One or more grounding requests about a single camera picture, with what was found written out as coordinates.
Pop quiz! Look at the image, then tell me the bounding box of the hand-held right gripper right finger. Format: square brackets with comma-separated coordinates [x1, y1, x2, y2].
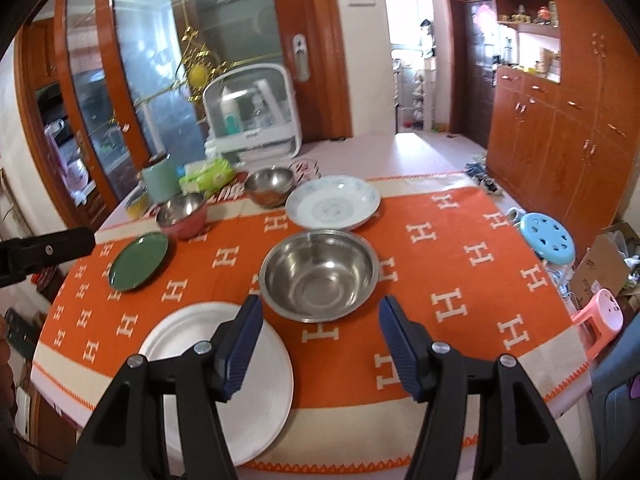
[378, 296, 581, 480]

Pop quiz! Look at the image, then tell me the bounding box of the large steel bowl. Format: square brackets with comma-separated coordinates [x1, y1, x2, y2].
[259, 230, 380, 323]

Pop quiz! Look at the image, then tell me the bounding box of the green wet wipes pack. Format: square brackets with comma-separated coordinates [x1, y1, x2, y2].
[179, 158, 236, 193]

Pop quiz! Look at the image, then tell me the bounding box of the silver door handle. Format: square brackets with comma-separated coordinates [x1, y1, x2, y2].
[291, 34, 311, 82]

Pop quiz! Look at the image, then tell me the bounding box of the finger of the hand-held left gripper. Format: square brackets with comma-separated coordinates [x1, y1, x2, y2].
[0, 227, 96, 288]

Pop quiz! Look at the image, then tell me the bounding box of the dark wooden door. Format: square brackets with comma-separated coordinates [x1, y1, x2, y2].
[447, 0, 498, 148]

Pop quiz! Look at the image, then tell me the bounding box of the plain white plate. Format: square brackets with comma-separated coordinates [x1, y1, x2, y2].
[138, 301, 294, 467]

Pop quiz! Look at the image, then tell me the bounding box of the white blue-patterned plate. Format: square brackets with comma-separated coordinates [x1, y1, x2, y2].
[285, 175, 381, 232]

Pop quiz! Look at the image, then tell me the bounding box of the yellow glass jar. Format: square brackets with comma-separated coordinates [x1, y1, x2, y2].
[125, 187, 150, 220]

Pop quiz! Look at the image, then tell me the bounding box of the white storage box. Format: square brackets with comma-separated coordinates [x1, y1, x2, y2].
[202, 65, 303, 158]

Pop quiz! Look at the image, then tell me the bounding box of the blue plastic stool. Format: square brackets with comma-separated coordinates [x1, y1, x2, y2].
[519, 212, 576, 266]

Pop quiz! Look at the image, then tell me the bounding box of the red printed table mat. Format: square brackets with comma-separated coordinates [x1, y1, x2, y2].
[150, 159, 321, 216]

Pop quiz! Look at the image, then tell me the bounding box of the small steel bowl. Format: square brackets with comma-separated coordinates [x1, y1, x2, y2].
[244, 167, 294, 208]

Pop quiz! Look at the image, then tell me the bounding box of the gold door ornament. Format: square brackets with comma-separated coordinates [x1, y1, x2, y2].
[172, 25, 231, 106]

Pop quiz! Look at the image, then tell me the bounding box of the cardboard box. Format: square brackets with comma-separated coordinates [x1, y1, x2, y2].
[570, 220, 640, 311]

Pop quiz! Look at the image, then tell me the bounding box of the white bottle teal label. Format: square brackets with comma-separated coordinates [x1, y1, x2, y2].
[220, 87, 243, 136]

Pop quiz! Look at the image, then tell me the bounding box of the red box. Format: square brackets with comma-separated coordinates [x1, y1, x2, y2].
[36, 269, 66, 302]

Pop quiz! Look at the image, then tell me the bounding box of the clear plastic bottle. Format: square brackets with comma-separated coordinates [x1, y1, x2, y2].
[250, 95, 273, 128]

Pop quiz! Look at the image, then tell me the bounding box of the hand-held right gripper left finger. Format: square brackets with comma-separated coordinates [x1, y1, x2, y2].
[75, 295, 264, 480]

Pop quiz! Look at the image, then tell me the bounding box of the green plate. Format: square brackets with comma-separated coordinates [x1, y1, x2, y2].
[108, 232, 170, 292]

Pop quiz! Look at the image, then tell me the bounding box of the pink-bottomed steel bowl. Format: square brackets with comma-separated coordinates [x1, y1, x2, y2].
[156, 192, 208, 241]

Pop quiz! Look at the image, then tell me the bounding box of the wooden glass sliding door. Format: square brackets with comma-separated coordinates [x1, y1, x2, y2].
[15, 0, 351, 221]

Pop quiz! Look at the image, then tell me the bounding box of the pink plastic stool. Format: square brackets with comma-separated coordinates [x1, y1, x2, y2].
[570, 288, 623, 361]

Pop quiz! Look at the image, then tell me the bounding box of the mint green canister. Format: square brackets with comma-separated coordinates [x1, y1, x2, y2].
[141, 154, 182, 201]

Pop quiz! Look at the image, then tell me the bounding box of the white shoe rack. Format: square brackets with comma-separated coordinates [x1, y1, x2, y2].
[395, 55, 436, 131]

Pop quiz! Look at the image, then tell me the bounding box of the orange patterned tablecloth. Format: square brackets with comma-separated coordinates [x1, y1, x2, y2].
[31, 172, 591, 473]

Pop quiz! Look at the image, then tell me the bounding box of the wooden wall cabinet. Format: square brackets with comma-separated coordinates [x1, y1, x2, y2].
[486, 0, 640, 261]

